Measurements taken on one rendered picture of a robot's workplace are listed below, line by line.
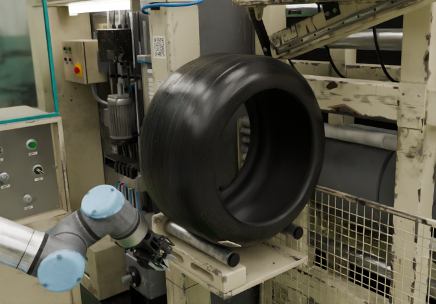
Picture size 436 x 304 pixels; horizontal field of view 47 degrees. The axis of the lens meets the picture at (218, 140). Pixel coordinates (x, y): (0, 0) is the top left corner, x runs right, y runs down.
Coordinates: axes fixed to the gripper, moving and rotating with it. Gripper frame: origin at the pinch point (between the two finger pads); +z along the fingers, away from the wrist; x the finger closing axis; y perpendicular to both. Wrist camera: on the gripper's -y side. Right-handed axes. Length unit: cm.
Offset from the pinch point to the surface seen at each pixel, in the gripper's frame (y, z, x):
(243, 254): 4.6, 32.5, 21.0
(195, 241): -2.4, 13.0, 14.1
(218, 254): 8.7, 10.9, 11.0
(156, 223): -20.4, 12.9, 16.8
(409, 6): 52, -20, 84
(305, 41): 16, -6, 86
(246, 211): 1.4, 28.0, 35.0
